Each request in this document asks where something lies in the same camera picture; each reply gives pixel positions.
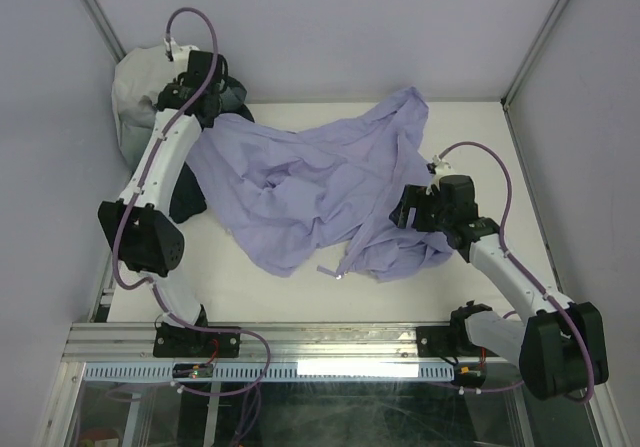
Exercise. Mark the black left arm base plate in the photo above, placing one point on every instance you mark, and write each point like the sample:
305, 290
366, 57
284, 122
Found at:
179, 342

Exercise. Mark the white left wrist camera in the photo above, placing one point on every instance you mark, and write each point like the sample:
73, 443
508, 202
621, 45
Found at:
175, 52

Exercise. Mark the grey and dark green jacket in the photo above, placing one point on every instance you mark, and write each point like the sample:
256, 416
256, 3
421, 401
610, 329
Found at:
138, 80

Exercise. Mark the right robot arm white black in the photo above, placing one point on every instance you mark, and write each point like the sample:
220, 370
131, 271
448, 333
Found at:
561, 346

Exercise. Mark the aluminium corner post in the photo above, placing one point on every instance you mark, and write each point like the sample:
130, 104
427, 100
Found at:
104, 28
535, 50

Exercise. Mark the grey slotted cable duct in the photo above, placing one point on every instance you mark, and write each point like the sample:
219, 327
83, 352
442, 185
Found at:
298, 371

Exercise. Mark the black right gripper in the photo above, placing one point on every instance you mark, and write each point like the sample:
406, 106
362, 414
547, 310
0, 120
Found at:
223, 94

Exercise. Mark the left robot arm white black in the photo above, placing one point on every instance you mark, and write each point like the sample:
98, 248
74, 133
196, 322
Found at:
179, 270

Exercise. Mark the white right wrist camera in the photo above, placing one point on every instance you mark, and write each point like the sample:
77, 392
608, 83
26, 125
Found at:
439, 168

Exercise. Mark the aluminium left corner post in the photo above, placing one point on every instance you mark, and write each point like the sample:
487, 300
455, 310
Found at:
104, 28

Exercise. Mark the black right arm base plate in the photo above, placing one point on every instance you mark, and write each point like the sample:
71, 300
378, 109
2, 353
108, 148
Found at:
443, 341

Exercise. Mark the lavender purple jacket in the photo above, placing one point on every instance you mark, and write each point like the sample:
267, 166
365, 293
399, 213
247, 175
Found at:
282, 195

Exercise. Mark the aluminium right corner post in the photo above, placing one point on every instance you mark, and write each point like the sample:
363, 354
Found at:
535, 50

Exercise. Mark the aluminium mounting rail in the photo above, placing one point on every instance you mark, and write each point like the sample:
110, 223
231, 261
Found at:
279, 342

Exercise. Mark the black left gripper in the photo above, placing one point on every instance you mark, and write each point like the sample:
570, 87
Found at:
423, 200

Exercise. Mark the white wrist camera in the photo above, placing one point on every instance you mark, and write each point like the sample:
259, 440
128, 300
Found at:
439, 168
175, 52

